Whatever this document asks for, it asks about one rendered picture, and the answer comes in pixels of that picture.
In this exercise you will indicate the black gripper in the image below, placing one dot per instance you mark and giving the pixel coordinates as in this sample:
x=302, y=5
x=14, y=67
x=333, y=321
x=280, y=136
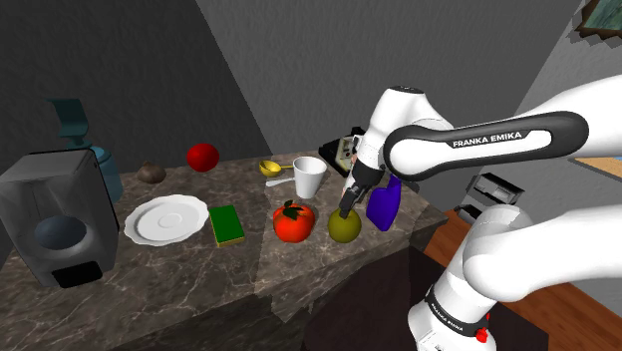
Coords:
x=362, y=181

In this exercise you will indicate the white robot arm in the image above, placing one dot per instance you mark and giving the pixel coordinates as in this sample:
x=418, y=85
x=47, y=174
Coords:
x=505, y=252

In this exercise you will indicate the blue spray bottle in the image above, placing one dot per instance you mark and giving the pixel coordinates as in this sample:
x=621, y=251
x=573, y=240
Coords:
x=383, y=209

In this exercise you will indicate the black and cream toaster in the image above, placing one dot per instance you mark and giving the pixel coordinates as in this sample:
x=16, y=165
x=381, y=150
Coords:
x=335, y=150

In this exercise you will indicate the olive green apple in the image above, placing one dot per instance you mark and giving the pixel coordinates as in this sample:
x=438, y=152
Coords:
x=345, y=229

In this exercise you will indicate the white cup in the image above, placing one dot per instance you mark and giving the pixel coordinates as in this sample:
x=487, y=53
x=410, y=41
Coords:
x=308, y=177

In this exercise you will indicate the red tomato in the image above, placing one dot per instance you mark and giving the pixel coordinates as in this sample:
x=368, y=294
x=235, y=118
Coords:
x=293, y=226

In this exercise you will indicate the white spoon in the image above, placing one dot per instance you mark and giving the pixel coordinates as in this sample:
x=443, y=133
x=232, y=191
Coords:
x=278, y=182

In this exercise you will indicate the yellow measuring spoon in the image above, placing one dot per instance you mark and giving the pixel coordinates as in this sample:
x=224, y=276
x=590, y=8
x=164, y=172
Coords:
x=269, y=168

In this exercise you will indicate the dark robot stand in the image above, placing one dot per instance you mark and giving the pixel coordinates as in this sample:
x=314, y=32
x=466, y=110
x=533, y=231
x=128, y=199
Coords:
x=369, y=301

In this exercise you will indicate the grey drawer unit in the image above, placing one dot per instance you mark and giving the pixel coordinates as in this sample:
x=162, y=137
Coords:
x=495, y=187

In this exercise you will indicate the green and yellow sponge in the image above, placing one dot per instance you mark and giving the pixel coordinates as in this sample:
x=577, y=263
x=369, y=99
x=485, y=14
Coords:
x=226, y=224

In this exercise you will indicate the red apple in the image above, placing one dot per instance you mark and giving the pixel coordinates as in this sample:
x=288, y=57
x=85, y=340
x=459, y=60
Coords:
x=202, y=157

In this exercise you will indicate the white plate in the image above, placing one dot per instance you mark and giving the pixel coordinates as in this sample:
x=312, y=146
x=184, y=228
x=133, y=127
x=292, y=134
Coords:
x=165, y=219

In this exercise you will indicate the brown onion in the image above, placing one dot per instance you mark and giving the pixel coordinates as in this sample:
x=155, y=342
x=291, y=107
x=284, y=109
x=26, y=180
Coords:
x=151, y=173

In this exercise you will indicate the wooden table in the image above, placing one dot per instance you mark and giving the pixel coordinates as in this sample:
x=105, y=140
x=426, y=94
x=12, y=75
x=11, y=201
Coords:
x=605, y=166

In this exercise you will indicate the teal soap dispenser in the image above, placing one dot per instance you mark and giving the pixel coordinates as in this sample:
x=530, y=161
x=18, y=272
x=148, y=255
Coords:
x=111, y=175

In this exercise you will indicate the grey coffee machine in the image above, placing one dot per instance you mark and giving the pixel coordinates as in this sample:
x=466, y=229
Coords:
x=46, y=194

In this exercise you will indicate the framed wall picture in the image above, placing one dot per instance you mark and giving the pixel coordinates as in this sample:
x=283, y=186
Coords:
x=602, y=19

